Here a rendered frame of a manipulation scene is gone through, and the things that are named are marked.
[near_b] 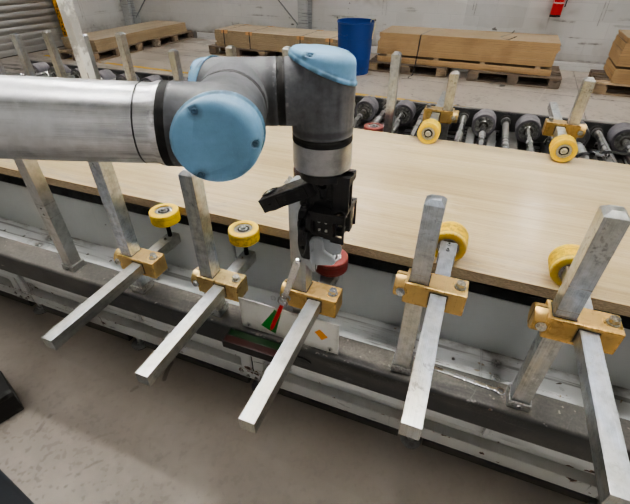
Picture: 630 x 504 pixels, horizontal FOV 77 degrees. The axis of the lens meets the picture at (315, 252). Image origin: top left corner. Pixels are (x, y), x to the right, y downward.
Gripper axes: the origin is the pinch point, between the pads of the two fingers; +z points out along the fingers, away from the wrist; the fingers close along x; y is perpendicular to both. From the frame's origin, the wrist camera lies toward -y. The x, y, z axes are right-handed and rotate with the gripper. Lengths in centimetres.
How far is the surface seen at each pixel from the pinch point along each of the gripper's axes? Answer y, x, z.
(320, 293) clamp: -0.4, 6.7, 13.4
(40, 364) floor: -133, 6, 101
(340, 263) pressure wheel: 1.7, 14.0, 9.8
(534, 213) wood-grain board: 44, 55, 10
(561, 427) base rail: 53, 4, 30
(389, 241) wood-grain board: 10.1, 27.6, 10.4
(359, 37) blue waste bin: -149, 561, 49
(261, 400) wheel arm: -0.7, -21.0, 14.4
